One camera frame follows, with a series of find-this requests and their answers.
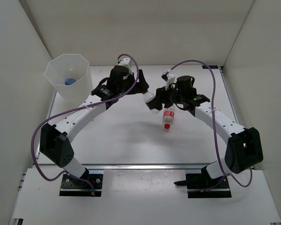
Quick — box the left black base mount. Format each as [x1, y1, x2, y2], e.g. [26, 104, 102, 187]
[59, 171, 104, 197]

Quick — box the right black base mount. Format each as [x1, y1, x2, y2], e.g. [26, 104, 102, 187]
[174, 166, 232, 199]

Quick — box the purple cable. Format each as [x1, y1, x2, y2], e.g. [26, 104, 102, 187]
[31, 53, 140, 195]
[163, 60, 253, 188]

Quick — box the aluminium rail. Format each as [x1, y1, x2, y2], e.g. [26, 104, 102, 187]
[35, 164, 225, 171]

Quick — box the clear bottle black label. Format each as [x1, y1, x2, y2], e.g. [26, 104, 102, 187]
[143, 91, 162, 114]

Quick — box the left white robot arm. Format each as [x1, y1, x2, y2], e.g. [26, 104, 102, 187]
[38, 54, 149, 188]

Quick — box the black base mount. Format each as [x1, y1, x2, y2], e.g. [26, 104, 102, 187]
[174, 166, 232, 199]
[59, 171, 104, 197]

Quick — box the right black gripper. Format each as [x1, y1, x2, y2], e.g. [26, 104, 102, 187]
[151, 83, 186, 110]

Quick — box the white translucent octagonal bin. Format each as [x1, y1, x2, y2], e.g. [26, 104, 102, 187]
[44, 54, 93, 105]

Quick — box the clear bottle red label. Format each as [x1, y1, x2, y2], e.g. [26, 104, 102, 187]
[163, 105, 175, 130]

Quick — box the clear bottle blue label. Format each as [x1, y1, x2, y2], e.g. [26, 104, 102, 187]
[65, 78, 76, 85]

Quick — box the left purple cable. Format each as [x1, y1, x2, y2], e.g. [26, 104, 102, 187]
[31, 53, 140, 195]

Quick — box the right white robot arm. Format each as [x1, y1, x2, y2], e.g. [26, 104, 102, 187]
[144, 74, 263, 188]

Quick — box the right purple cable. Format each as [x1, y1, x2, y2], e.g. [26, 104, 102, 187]
[163, 60, 253, 188]

